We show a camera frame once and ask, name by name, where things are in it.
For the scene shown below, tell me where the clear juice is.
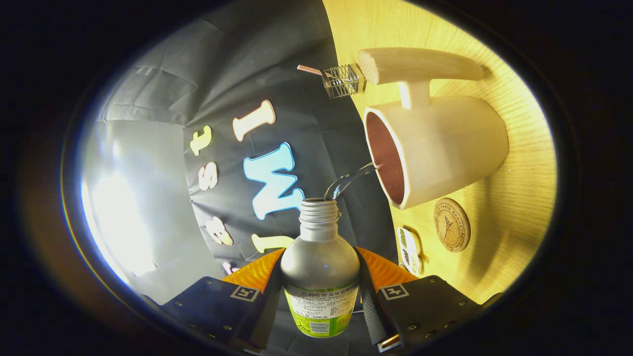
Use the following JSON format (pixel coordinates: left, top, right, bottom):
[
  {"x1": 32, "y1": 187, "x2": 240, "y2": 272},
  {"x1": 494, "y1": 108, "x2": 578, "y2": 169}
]
[{"x1": 324, "y1": 162, "x2": 382, "y2": 200}]

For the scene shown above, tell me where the wooden table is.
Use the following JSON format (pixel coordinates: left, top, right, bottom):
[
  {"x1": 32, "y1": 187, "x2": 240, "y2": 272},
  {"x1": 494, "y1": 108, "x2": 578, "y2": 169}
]
[{"x1": 321, "y1": 0, "x2": 558, "y2": 305}]

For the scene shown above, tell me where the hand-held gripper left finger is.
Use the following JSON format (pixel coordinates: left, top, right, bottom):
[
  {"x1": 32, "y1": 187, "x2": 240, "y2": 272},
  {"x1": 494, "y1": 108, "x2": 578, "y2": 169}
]
[{"x1": 141, "y1": 247, "x2": 286, "y2": 354}]

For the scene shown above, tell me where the white cup with wooden handle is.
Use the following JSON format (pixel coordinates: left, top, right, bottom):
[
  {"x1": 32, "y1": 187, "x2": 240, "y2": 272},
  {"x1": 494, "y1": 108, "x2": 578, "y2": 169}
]
[{"x1": 357, "y1": 47, "x2": 510, "y2": 211}]

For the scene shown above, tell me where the silver bottle with green label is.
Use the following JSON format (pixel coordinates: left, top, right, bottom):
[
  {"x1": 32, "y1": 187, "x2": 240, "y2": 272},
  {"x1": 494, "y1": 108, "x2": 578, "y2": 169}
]
[{"x1": 280, "y1": 198, "x2": 361, "y2": 338}]

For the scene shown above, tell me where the white divided dish with beans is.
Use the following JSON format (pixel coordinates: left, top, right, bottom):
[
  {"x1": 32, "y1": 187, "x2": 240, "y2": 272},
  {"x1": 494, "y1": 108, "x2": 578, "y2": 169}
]
[{"x1": 397, "y1": 226, "x2": 424, "y2": 277}]

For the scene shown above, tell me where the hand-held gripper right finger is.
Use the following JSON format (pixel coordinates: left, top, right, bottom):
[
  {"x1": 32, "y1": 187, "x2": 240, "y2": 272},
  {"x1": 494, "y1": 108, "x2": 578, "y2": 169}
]
[{"x1": 354, "y1": 246, "x2": 502, "y2": 353}]

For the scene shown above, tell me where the round cork coaster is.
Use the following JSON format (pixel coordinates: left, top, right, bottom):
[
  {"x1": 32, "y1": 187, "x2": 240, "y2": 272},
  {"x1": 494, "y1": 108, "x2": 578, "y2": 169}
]
[{"x1": 434, "y1": 198, "x2": 471, "y2": 253}]

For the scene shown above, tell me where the wire basket holder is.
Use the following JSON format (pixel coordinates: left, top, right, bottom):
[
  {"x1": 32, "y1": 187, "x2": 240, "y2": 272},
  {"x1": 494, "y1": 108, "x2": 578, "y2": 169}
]
[{"x1": 321, "y1": 63, "x2": 367, "y2": 99}]

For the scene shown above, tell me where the black backdrop cloth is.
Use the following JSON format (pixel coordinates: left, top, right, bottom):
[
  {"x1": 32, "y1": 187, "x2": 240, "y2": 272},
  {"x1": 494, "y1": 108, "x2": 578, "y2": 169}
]
[{"x1": 96, "y1": 0, "x2": 401, "y2": 356}]

